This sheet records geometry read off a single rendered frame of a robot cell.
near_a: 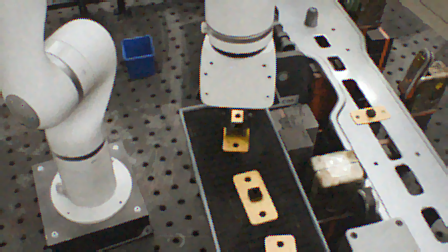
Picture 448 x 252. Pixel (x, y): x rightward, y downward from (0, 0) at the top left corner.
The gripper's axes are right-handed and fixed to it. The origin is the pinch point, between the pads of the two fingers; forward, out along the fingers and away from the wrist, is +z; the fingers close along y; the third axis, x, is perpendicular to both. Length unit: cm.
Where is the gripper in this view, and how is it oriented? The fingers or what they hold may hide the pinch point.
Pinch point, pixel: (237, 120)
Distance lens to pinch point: 70.6
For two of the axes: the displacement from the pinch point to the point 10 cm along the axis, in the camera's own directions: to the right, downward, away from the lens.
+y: 10.0, 0.5, -0.5
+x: 0.7, -7.4, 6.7
